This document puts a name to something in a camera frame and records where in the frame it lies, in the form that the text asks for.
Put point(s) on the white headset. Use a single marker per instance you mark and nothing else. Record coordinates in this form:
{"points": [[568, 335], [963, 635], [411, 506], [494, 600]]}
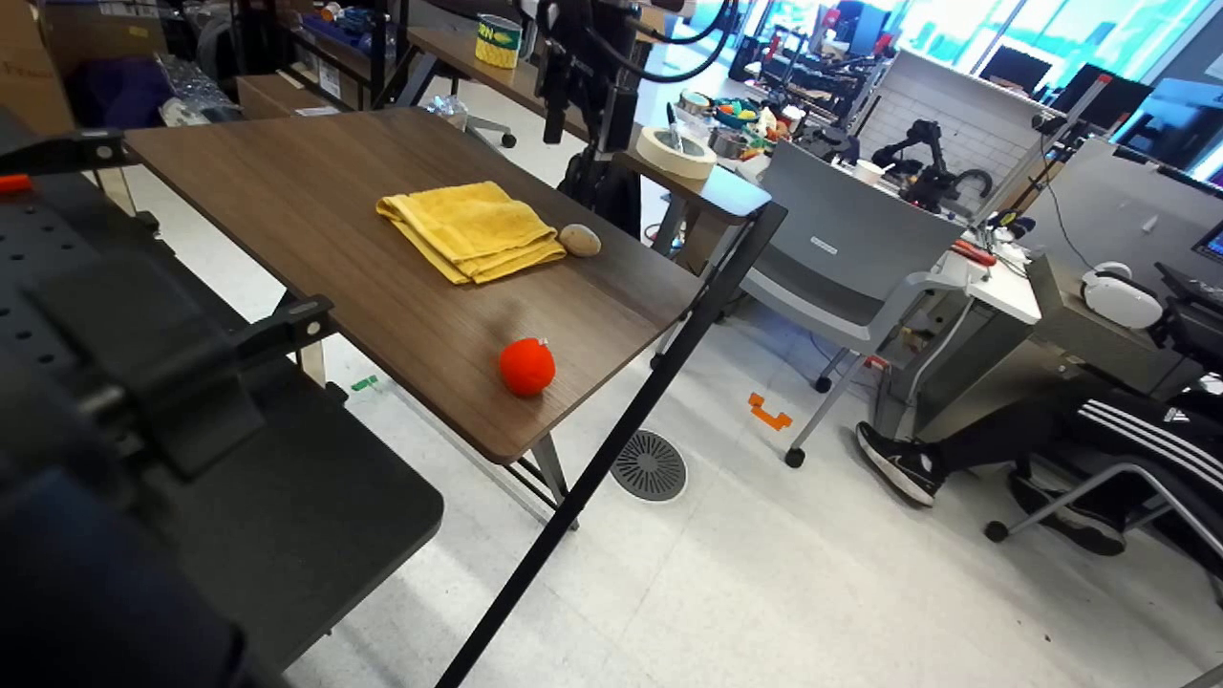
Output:
{"points": [[1121, 294]]}

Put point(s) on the brown cardboard box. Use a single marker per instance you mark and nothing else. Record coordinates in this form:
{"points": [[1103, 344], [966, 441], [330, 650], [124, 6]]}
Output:
{"points": [[33, 64]]}

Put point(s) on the black perforated mounting platform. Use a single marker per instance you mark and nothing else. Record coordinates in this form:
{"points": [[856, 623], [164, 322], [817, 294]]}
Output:
{"points": [[191, 558]]}

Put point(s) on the yellow green wipes canister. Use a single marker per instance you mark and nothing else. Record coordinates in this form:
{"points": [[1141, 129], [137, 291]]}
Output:
{"points": [[496, 45]]}

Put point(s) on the red knob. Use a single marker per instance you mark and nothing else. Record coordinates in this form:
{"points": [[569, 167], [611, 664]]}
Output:
{"points": [[11, 181]]}

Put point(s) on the grey chair with metal legs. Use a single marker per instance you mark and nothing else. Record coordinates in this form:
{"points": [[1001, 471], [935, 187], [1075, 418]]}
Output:
{"points": [[1081, 489]]}

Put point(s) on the orange floor tape marker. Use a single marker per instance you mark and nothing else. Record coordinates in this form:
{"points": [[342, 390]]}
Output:
{"points": [[770, 412]]}

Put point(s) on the small black robot arm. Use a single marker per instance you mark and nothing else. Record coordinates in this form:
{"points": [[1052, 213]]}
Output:
{"points": [[931, 157]]}

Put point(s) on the red toy vegetable green stem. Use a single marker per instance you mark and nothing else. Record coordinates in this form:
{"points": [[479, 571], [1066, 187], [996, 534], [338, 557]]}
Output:
{"points": [[524, 368]]}

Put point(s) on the grey plastic chair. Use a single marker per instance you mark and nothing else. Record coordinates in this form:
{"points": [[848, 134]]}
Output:
{"points": [[842, 242]]}

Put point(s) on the beige potato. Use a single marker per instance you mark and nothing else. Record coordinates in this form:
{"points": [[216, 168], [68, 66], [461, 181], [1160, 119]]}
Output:
{"points": [[580, 238]]}

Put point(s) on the yellow towel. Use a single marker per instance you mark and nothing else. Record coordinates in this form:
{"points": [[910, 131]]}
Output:
{"points": [[472, 232]]}

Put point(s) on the white tape roll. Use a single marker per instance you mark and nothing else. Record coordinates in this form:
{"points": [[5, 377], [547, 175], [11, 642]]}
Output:
{"points": [[672, 153]]}

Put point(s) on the seated person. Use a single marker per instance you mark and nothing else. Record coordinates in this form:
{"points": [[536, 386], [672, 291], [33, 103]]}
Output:
{"points": [[1149, 441]]}

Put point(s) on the brown wooden desk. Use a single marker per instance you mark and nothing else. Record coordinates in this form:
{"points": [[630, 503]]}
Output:
{"points": [[732, 192]]}

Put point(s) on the computer monitor blue screen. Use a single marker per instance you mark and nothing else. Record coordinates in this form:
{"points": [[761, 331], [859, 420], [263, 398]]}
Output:
{"points": [[1179, 119]]}

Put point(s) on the black slanted metal pole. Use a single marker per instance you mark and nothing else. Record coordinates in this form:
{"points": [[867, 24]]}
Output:
{"points": [[611, 441]]}

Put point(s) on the round floor drain cover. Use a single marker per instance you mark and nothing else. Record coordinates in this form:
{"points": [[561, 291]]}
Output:
{"points": [[648, 465]]}

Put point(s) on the white desk partition panel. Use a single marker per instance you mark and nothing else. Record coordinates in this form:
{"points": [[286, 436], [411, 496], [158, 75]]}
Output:
{"points": [[956, 110]]}

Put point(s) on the black computer monitor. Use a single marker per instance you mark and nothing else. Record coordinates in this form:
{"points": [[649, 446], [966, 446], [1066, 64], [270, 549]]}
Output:
{"points": [[1103, 98], [1016, 66]]}

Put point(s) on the dark blue bag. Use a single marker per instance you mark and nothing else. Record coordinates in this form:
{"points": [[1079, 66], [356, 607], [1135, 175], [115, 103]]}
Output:
{"points": [[121, 88]]}

